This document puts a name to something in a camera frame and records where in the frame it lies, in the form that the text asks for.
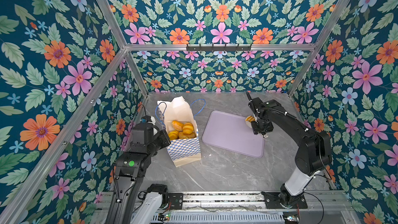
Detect black hook rail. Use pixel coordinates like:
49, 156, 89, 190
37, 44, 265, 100
186, 44, 252, 52

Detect checkered paper bag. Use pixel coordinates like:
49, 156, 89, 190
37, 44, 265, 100
155, 96, 202, 167

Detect aluminium frame bars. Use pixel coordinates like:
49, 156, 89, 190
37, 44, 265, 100
0, 0, 368, 224

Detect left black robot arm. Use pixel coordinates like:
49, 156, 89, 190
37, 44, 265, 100
105, 122, 171, 224

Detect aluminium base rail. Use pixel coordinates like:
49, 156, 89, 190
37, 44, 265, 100
147, 190, 360, 224

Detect lilac plastic tray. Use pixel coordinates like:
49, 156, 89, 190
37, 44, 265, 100
202, 111, 264, 158

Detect yellow oval bread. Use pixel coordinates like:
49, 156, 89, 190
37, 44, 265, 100
168, 130, 179, 141

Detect metal tongs white tips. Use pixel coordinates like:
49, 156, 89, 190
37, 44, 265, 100
245, 120, 268, 138

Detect small striped round bun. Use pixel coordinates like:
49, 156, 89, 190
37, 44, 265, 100
182, 122, 194, 136

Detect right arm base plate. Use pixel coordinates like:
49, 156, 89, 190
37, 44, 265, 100
261, 191, 308, 209

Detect sugared round bread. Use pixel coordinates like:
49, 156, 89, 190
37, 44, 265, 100
172, 120, 184, 132

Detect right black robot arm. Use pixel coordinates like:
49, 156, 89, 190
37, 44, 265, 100
246, 92, 332, 208

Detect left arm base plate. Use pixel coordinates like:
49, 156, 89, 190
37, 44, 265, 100
161, 192, 184, 210

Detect pale ridged long bread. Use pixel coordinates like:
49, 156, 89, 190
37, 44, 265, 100
245, 116, 256, 123

